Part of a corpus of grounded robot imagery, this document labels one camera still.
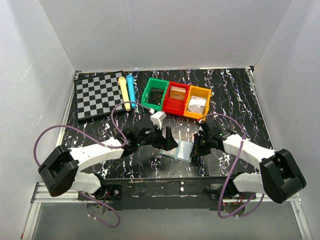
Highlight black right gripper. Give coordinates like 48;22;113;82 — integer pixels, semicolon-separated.
190;132;213;157

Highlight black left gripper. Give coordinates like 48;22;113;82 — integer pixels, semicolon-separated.
138;124;178;152

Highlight mint green card holder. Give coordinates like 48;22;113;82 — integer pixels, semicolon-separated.
159;139;194;163

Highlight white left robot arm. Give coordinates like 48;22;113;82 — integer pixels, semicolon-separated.
38;125;179;200

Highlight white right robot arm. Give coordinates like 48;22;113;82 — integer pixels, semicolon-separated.
190;119;307;204

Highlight white cards in orange bin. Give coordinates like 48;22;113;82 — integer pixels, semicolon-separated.
187;96;207;115

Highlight black cards in green bin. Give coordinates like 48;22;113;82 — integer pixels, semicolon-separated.
147;87;164;106

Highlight tan cards in red bin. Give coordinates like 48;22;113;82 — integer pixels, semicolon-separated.
169;86;187;101

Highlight red plastic bin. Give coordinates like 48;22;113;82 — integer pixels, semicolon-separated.
162;81;190;117

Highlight orange plastic bin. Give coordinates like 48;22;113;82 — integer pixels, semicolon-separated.
183;85;212;119

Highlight green plastic bin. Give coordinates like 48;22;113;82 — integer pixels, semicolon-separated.
141;77;169;111

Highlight blue marker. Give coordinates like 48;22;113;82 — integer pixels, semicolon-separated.
126;74;137;109

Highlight cream yellow marker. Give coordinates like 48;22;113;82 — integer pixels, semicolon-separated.
118;76;131;112

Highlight black grey checkerboard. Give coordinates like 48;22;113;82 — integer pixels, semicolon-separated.
74;71;125;121

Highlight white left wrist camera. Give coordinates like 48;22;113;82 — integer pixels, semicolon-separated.
150;111;167;130

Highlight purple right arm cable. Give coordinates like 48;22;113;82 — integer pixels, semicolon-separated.
197;113;265;220

